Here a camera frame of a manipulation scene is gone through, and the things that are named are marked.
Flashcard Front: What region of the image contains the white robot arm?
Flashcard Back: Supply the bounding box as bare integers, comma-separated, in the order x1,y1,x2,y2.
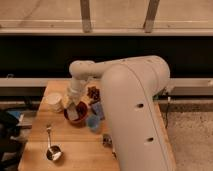
68,56,176,171

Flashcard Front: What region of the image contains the blue sponge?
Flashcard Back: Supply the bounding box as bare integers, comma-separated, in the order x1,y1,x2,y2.
91,102,105,120

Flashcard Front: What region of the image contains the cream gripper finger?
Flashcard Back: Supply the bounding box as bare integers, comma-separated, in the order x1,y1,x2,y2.
81,96,92,105
62,94,71,109

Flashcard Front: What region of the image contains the grey board eraser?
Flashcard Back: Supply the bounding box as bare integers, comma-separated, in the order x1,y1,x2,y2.
67,103,79,121

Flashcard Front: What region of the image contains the brown pine cone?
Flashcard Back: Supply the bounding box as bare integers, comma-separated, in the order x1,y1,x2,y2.
87,86,100,102

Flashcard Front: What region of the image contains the small blue cup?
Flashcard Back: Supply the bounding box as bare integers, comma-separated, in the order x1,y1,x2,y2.
86,115,100,132

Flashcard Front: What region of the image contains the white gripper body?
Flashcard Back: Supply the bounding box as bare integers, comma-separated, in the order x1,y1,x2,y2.
67,83,86,102

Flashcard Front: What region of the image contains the metal measuring cup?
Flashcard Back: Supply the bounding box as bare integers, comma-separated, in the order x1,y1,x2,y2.
46,124,62,162

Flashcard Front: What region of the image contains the red bowl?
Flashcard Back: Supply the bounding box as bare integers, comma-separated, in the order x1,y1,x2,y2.
64,101,88,126

